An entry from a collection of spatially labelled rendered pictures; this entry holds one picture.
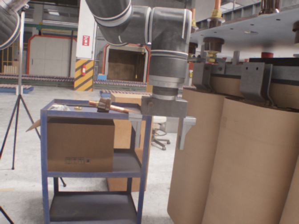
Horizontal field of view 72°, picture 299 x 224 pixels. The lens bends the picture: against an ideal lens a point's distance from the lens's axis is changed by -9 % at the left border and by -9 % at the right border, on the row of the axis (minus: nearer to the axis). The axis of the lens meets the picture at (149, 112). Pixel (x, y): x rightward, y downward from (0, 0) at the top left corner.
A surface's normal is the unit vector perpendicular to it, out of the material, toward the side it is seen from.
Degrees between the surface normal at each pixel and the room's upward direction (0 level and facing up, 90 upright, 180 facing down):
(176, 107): 90
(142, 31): 120
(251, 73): 90
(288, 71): 90
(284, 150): 90
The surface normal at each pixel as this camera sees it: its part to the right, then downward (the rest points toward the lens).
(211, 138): -0.23, 0.15
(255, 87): -0.95, -0.04
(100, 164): 0.24, 0.19
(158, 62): -0.50, 0.11
